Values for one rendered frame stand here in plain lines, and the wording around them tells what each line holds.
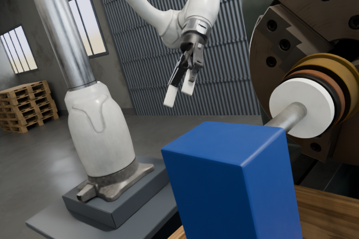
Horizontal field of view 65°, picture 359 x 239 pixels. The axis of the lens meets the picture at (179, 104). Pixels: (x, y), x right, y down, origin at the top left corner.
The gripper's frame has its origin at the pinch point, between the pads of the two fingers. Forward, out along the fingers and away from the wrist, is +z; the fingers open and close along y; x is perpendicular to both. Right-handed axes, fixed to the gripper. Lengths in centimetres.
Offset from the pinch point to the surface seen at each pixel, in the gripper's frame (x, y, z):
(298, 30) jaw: 0.2, 45.5, 3.2
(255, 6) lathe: 3.0, 27.6, -15.9
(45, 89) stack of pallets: -109, -555, -142
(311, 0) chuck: 0.7, 46.7, -1.8
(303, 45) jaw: 0.2, 46.8, 6.4
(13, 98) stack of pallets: -151, -534, -97
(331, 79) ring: 0, 52, 14
